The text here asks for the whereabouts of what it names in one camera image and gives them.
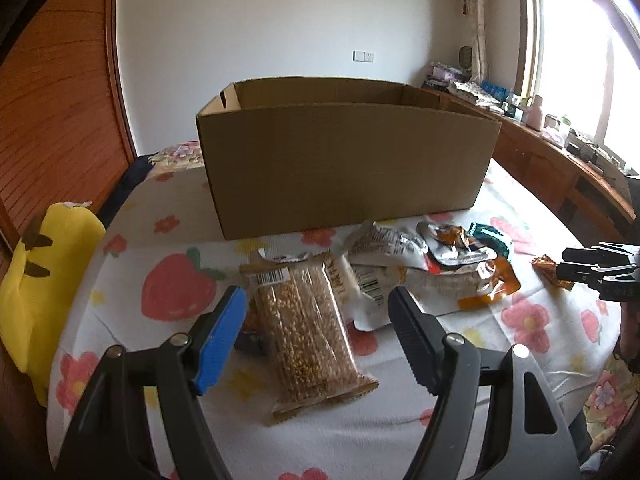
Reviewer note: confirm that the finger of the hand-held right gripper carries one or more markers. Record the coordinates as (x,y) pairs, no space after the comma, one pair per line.
(600,251)
(585,272)

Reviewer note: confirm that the wooden slatted wardrobe door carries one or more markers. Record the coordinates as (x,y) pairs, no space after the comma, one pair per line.
(60,110)

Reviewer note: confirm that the patterned curtain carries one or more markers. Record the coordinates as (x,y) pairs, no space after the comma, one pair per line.
(472,15)

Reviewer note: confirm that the silver candy bag red-edged label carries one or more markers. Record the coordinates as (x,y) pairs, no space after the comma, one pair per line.
(382,242)

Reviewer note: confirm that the large orange white snack packet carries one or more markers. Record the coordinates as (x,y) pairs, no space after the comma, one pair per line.
(450,285)

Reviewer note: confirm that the long wooden cabinet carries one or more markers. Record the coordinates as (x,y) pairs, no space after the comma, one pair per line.
(530,160)

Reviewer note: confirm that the white barcode snack packet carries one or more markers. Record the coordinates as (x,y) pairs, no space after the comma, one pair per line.
(370,290)

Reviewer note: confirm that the bright window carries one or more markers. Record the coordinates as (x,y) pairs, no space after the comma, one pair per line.
(570,50)

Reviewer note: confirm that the green snack packet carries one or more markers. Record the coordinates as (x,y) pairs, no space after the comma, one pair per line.
(492,235)

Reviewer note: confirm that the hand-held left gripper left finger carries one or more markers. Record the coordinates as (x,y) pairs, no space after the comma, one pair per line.
(220,340)

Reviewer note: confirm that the brown cardboard box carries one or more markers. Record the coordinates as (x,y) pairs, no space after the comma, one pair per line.
(340,170)

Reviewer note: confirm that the yellow plush toy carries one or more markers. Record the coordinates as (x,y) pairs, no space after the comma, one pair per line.
(45,280)

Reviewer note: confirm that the small dark snack packet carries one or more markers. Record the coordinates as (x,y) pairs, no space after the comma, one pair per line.
(252,342)

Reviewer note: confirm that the small brown candy wrapper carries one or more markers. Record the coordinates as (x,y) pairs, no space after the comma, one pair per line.
(545,265)

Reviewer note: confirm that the clutter of bottles and boxes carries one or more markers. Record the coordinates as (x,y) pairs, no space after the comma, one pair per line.
(500,95)

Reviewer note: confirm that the clear sesame bar packet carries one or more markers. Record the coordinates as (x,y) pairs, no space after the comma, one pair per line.
(305,330)

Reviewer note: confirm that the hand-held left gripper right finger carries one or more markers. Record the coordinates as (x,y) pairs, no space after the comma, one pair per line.
(415,340)

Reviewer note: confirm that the silver orange snack pouch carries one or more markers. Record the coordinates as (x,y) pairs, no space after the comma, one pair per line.
(452,242)

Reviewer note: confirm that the floral strawberry printed bedsheet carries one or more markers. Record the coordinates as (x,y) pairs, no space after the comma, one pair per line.
(140,232)

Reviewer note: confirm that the white wall switch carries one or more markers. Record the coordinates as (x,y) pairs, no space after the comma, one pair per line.
(363,56)

